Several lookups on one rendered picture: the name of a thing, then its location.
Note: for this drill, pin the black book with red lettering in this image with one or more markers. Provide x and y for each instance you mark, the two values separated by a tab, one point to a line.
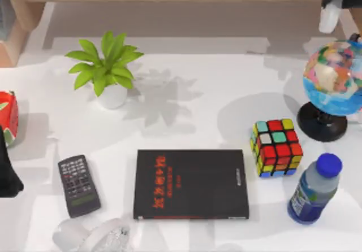
189	184

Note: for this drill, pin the green plant in white pot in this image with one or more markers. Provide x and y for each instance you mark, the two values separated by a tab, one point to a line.
106	65

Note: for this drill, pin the multicoloured puzzle cube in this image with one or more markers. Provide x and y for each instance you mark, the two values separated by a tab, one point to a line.
278	148

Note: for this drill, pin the black calculator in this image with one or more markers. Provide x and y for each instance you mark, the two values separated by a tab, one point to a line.
79	185

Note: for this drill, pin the clear glass object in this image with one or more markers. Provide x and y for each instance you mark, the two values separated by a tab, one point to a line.
93	235

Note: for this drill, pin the blue bottle with blue cap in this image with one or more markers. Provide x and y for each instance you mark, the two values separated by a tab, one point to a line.
314	192

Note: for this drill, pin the colourful globe on black stand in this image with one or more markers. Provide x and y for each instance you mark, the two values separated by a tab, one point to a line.
333	79

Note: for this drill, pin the red and green carton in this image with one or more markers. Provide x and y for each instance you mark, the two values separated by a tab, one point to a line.
8	113

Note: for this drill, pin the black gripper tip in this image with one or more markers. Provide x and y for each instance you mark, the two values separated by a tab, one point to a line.
7	175

